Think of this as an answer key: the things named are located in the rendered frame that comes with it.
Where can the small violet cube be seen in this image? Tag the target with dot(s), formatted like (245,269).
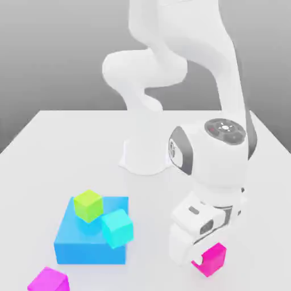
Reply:
(48,280)

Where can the small lime green cube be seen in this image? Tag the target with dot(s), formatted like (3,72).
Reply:
(88,205)

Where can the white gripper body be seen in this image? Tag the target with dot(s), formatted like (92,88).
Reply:
(181,243)

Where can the large blue box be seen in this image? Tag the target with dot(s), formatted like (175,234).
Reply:
(91,250)

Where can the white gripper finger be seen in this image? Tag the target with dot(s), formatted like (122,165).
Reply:
(199,261)

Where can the small cyan cube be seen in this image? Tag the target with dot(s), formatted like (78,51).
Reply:
(118,228)

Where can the small magenta cube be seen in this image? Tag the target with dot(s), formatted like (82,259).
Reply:
(213,259)

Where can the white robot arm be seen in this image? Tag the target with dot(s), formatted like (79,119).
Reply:
(213,159)

